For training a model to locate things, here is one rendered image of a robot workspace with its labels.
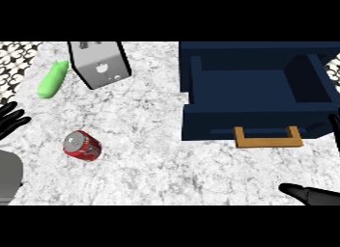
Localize dark blue open drawer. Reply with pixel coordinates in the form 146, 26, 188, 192
180, 53, 340, 142

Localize red soda can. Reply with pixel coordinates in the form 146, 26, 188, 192
62, 129, 105, 162

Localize dark blue cabinet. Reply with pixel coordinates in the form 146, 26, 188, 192
179, 41, 340, 103

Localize green cucumber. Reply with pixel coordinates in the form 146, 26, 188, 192
36, 60, 70, 99

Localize silver box appliance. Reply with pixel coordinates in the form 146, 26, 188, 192
65, 41, 133, 91

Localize wooden drawer handle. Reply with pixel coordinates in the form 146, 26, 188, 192
234, 125, 306, 149

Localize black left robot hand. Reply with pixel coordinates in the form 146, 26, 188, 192
0, 101, 33, 149

